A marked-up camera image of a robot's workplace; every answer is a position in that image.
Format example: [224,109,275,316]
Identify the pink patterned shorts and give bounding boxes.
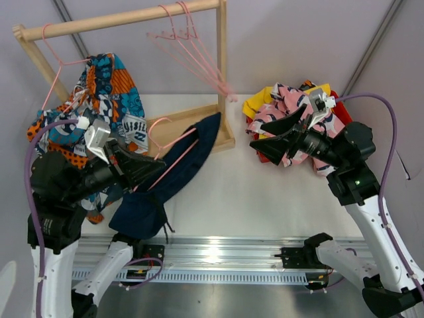
[244,82,347,176]

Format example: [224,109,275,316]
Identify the orange black camouflage shorts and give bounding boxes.
[299,79,316,91]

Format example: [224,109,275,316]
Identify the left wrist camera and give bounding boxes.
[76,117,111,164]

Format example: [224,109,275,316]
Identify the red plastic bin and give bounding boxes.
[244,89,354,164]

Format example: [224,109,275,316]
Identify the pink hanger of camouflage shorts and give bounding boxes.
[158,0,239,102]

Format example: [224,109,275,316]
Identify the wooden clothes rack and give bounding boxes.
[13,1,237,154]

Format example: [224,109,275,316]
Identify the pink hanger of yellow shorts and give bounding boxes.
[150,1,238,100]

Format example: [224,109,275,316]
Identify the yellow shorts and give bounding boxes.
[242,83,331,140]

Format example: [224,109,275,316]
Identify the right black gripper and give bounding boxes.
[250,104,346,169]

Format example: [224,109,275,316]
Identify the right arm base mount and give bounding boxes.
[274,233,333,270]

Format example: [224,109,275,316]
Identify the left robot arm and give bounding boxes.
[25,140,166,317]

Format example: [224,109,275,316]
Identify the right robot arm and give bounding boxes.
[250,105,423,317]

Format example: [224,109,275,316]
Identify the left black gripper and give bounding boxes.
[65,136,166,201]

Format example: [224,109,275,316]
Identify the navy blue shorts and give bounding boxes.
[109,113,221,240]

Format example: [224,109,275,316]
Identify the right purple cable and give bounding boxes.
[307,93,424,295]

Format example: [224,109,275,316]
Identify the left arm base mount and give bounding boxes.
[133,244,165,267]

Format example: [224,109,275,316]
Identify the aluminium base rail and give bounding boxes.
[71,235,375,286]

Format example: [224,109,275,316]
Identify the blue orange patterned shorts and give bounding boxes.
[26,53,148,224]

